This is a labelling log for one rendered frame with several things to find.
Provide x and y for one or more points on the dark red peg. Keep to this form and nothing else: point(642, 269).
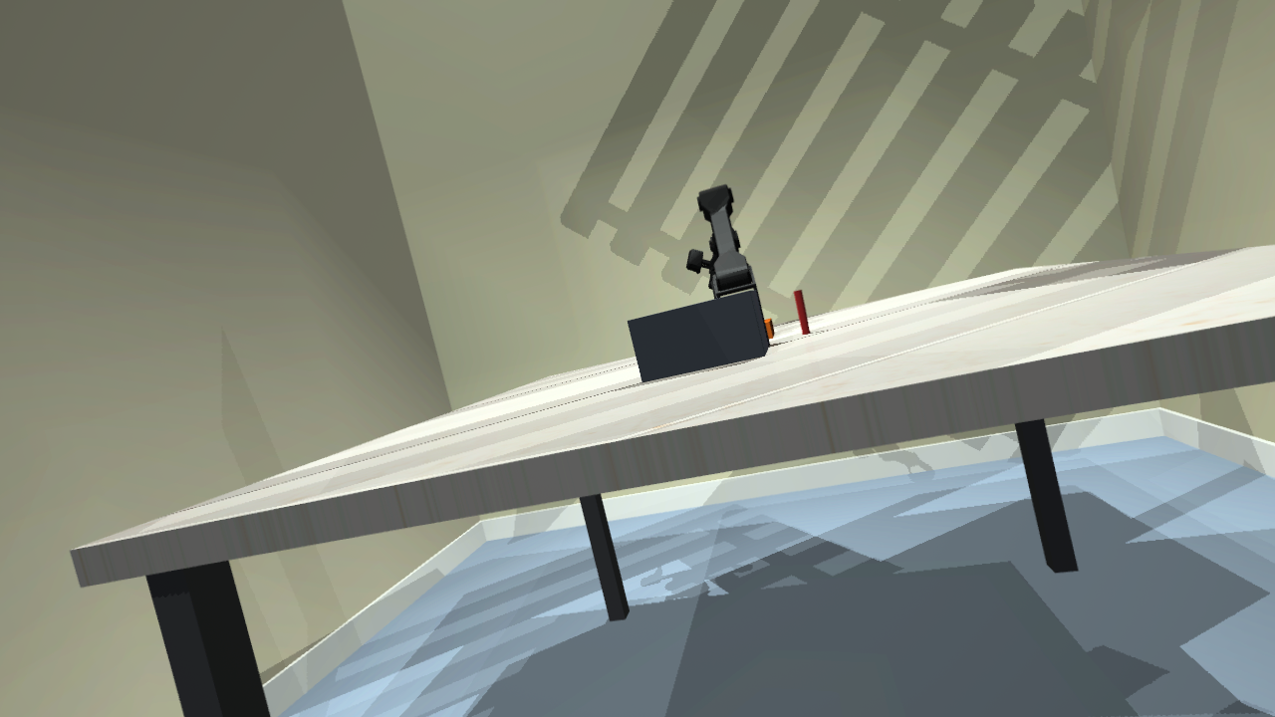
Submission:
point(801, 312)

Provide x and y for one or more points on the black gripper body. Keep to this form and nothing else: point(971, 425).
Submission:
point(695, 261)

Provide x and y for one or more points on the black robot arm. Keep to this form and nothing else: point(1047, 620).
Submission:
point(730, 273)

